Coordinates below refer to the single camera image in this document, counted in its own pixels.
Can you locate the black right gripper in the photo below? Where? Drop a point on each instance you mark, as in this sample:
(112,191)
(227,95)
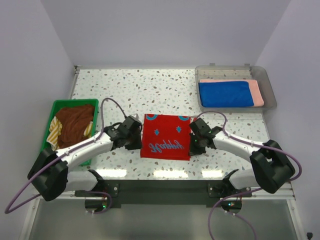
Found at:
(193,150)

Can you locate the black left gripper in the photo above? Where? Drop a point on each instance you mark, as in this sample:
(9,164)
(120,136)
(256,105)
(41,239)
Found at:
(137,144)

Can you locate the red patterned towel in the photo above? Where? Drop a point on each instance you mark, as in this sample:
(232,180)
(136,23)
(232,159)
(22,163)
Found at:
(166,137)

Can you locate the blue towel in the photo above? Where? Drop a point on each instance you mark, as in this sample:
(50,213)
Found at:
(225,94)

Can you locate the pink towel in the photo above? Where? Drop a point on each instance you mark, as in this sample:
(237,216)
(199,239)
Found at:
(253,86)

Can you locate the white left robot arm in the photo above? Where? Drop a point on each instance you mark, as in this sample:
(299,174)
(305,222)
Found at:
(52,173)

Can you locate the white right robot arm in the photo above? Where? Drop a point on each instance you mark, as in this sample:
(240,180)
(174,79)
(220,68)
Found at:
(270,167)

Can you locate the brown towel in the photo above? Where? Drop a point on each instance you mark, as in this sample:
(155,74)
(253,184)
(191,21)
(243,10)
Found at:
(75,121)

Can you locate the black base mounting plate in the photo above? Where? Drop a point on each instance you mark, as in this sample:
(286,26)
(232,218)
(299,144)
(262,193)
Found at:
(158,192)

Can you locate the clear plastic container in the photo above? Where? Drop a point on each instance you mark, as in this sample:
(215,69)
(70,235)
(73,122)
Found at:
(237,73)

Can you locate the yellow striped towel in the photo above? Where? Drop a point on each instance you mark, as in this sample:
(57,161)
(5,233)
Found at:
(55,130)

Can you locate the green plastic bin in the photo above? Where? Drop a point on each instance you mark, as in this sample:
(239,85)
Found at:
(59,104)

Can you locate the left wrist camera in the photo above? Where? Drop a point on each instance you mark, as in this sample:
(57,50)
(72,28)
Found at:
(136,116)

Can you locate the aluminium frame rail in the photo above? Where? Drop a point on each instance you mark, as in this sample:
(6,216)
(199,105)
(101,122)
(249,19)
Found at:
(135,91)

